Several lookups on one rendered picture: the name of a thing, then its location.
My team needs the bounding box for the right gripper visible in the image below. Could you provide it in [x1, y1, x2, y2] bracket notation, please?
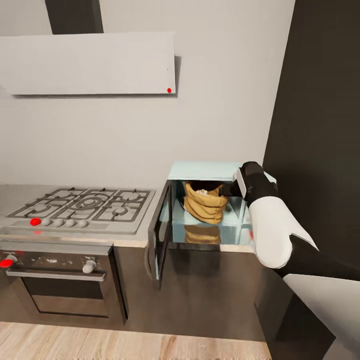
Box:
[218, 180, 243, 197]

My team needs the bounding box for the microwave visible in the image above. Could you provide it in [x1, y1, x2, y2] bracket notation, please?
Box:
[144, 161, 276, 291]

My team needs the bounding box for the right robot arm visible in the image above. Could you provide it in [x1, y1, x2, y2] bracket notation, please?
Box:
[218, 162, 360, 360]

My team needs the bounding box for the popcorn bag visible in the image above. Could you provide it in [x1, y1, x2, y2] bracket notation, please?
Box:
[184, 180, 230, 225]

